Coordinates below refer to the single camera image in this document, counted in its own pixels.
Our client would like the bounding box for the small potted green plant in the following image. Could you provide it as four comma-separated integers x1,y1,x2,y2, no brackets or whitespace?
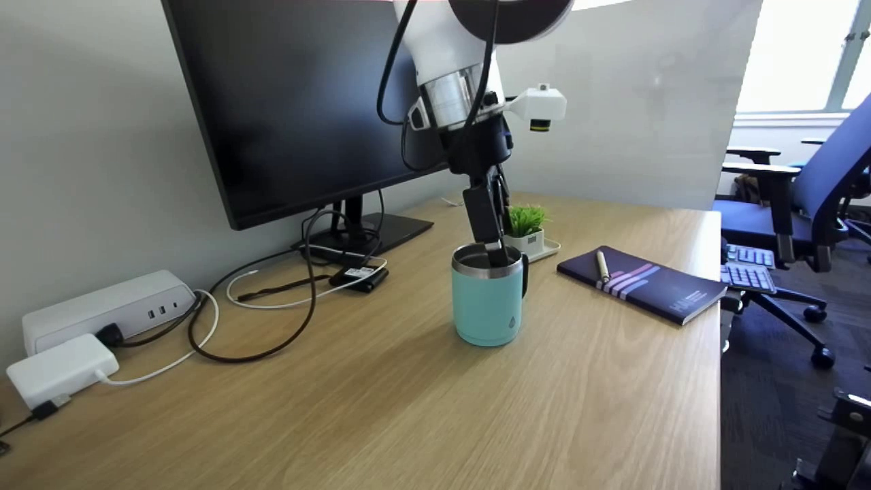
506,204,562,261

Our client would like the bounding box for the black cable loop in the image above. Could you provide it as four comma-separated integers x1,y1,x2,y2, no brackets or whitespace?
97,201,389,368

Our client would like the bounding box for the white cable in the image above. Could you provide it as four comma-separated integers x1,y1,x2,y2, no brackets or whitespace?
97,258,389,392

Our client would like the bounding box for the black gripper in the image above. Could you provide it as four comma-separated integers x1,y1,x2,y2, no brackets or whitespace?
441,115,514,268

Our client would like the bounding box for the black computer monitor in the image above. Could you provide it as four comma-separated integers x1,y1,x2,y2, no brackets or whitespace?
162,0,444,253

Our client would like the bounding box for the dark purple notebook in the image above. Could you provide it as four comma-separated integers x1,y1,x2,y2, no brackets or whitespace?
559,246,728,328

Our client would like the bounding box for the small black adapter dongle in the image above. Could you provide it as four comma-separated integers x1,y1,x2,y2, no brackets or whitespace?
329,268,386,294

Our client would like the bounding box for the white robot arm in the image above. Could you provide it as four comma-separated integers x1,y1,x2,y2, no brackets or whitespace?
389,0,572,268

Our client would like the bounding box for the blue office chair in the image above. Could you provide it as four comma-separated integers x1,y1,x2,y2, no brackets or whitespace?
713,89,871,374

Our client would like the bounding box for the teal insulated mug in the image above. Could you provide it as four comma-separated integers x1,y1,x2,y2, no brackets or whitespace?
453,246,529,349

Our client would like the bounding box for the gold pen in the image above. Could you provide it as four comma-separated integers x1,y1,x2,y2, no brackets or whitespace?
595,251,610,292

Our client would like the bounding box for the white power adapter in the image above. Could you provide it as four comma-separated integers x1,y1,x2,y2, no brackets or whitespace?
5,334,120,409

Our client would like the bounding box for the white power strip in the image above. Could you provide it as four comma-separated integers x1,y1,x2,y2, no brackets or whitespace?
23,269,197,355

